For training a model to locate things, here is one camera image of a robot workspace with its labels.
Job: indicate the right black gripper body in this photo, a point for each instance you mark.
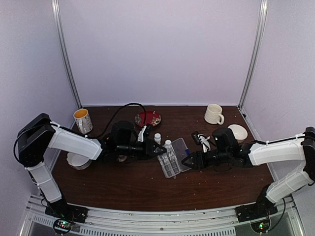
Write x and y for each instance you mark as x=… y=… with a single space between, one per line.
x=223 y=157

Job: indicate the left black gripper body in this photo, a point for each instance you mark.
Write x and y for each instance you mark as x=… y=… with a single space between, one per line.
x=125 y=149

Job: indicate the white pill bottle front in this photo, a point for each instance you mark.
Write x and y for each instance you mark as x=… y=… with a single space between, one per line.
x=168 y=145

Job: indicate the white pill bottle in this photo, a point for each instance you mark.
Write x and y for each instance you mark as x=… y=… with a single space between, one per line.
x=168 y=145
x=157 y=138

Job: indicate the clear plastic pill organizer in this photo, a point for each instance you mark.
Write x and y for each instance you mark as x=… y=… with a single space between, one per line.
x=171 y=161

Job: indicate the grey lid pill bottle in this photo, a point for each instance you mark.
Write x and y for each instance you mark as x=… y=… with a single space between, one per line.
x=121 y=158

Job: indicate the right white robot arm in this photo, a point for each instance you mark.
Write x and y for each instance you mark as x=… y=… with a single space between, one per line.
x=300 y=147

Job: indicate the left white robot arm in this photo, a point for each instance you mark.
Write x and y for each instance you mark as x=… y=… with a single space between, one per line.
x=41 y=133

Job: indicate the white pill bottle rear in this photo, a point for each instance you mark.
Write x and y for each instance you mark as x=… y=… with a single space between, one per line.
x=157 y=138

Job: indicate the white small bowl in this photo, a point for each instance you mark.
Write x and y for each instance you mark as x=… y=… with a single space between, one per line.
x=239 y=132

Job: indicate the red floral plate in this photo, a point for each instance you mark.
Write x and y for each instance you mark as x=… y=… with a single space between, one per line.
x=150 y=117

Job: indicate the cream textured mug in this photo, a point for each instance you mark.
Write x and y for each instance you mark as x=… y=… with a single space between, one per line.
x=213 y=114

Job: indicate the yellow interior floral mug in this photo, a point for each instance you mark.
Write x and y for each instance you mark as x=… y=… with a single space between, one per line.
x=83 y=121

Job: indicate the white scalloped bowl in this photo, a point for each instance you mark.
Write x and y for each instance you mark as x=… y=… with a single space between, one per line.
x=78 y=162

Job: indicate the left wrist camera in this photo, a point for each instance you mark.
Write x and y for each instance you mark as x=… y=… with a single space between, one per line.
x=144 y=132

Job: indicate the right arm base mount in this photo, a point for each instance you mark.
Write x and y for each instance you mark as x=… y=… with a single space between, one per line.
x=261 y=208

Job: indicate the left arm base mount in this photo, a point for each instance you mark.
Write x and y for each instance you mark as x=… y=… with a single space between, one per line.
x=66 y=212

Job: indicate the front aluminium rail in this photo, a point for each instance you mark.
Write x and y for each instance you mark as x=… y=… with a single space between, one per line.
x=105 y=222

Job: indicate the right aluminium frame post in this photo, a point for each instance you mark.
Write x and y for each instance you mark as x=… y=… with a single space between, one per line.
x=261 y=22

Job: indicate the aluminium frame post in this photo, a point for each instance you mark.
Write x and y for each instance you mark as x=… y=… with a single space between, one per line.
x=261 y=22
x=65 y=57

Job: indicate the left aluminium frame post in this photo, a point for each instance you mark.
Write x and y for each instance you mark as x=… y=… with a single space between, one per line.
x=65 y=57

